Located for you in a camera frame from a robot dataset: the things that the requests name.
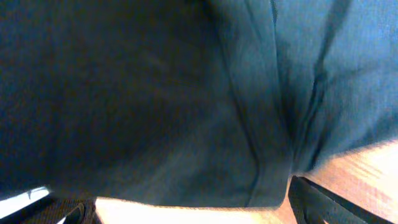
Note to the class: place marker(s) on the dark green t-shirt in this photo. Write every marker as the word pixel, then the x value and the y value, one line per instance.
pixel 190 103

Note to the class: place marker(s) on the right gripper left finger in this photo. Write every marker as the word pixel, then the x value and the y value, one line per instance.
pixel 54 210

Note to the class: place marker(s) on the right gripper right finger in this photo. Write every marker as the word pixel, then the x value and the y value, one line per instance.
pixel 314 204

